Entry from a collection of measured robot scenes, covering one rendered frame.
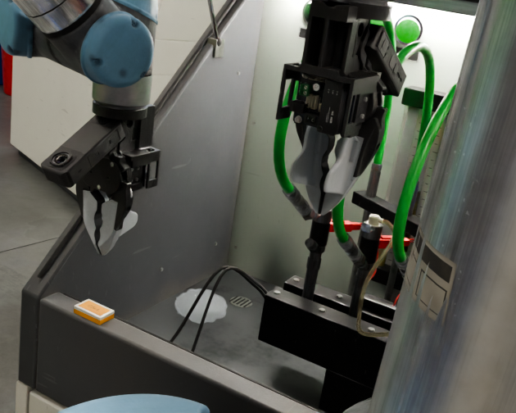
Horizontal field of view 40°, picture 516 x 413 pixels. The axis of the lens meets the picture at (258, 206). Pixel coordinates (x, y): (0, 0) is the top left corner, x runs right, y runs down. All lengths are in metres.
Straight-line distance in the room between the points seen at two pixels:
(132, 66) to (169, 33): 3.09
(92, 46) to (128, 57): 0.04
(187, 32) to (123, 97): 2.97
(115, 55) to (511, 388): 0.57
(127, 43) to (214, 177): 0.68
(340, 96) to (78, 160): 0.38
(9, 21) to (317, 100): 0.38
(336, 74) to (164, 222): 0.71
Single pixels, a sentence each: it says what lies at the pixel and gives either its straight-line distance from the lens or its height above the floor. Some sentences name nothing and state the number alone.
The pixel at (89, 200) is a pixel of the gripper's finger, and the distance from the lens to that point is 1.00.
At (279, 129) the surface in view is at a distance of 0.87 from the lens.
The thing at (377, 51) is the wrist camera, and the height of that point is 1.40.
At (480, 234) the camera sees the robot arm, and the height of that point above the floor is 1.40.
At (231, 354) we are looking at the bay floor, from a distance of 1.23.
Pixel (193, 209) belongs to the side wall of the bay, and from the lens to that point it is 1.36.
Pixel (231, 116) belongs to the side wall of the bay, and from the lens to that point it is 1.38.
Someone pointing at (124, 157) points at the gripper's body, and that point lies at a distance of 0.95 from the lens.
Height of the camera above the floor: 1.47
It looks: 19 degrees down
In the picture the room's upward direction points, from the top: 9 degrees clockwise
